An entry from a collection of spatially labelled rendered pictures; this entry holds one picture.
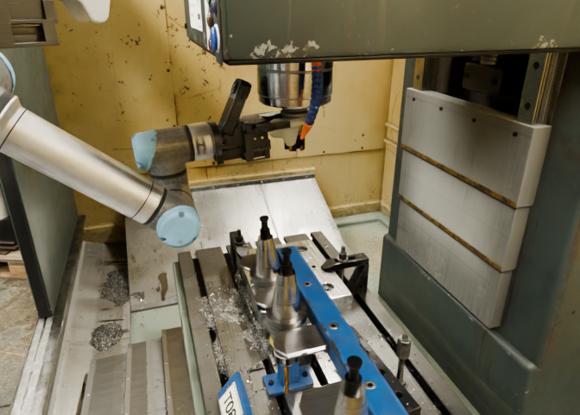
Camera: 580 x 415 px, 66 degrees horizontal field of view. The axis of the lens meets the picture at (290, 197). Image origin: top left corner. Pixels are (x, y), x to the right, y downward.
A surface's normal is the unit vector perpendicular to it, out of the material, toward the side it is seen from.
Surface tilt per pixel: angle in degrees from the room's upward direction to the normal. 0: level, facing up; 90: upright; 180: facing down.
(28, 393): 0
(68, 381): 17
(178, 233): 90
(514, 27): 90
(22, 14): 90
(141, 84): 90
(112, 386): 8
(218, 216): 25
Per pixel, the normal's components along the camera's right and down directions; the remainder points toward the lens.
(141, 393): -0.04, -0.96
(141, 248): 0.12, -0.68
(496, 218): -0.96, 0.12
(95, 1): 0.77, 0.26
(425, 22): 0.31, 0.38
